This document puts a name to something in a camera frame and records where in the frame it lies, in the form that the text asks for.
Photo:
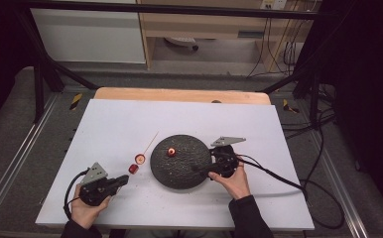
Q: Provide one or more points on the light wooden table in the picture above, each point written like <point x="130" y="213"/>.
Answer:
<point x="179" y="95"/>

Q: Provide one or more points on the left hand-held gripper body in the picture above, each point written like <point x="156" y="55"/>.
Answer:
<point x="95" y="190"/>

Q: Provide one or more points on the red hawthorn piece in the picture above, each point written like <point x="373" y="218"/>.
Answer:
<point x="133" y="169"/>
<point x="171" y="152"/>
<point x="140" y="159"/>

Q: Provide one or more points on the thin bamboo skewer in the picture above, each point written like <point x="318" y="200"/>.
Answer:
<point x="151" y="142"/>

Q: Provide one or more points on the person's left hand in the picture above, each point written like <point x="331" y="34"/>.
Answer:
<point x="87" y="214"/>

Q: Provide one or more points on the white cabinet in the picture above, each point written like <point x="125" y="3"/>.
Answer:
<point x="90" y="36"/>

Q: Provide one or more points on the black metal frame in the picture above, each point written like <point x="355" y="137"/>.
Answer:
<point x="166" y="9"/>

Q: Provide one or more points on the aluminium floor rail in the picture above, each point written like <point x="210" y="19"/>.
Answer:
<point x="21" y="148"/>
<point x="341" y="185"/>

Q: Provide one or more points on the white chair base with caster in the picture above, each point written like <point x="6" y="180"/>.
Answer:
<point x="181" y="41"/>

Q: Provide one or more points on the round black speckled plate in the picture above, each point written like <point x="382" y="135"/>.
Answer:
<point x="179" y="172"/>

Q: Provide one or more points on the person's right hand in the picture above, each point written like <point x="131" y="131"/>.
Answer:
<point x="235" y="185"/>

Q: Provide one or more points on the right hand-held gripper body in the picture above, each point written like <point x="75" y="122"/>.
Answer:
<point x="224" y="160"/>

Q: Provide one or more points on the wooden desk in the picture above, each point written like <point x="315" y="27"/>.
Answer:
<point x="206" y="26"/>

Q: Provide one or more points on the white wall socket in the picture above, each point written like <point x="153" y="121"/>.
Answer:
<point x="274" y="4"/>

